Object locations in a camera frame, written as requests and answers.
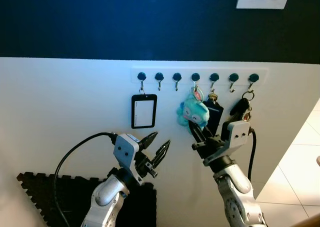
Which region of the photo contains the dark foam puzzle mat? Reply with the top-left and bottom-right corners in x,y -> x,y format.
16,172 -> 157,227

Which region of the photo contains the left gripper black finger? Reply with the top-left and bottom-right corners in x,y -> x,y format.
150,140 -> 171,170
139,131 -> 159,150

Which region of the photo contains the black and red key bunch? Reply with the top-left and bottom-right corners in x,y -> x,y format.
229,91 -> 256,123

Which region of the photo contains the black badge card holder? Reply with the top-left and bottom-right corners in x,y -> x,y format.
131,93 -> 158,130

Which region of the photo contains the white wall hook rail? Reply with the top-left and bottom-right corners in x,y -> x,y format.
131,67 -> 269,88

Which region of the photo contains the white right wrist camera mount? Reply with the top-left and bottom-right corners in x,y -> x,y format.
215,119 -> 252,160

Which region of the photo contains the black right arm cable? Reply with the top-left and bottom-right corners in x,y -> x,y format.
246,128 -> 258,183

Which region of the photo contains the blue-capped metal wall hook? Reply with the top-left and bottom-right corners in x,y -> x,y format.
137,72 -> 147,94
173,73 -> 182,92
229,73 -> 239,93
155,73 -> 164,91
209,73 -> 220,94
191,73 -> 201,90
248,74 -> 260,94

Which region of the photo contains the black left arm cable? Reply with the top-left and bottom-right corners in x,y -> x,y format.
52,132 -> 118,227

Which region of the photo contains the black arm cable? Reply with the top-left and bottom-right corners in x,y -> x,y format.
52,132 -> 118,227
246,128 -> 258,183

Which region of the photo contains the teal plush toy keychain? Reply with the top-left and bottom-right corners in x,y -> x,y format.
178,86 -> 210,134

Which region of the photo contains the dark blue card wallet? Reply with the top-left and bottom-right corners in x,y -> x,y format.
202,93 -> 224,136

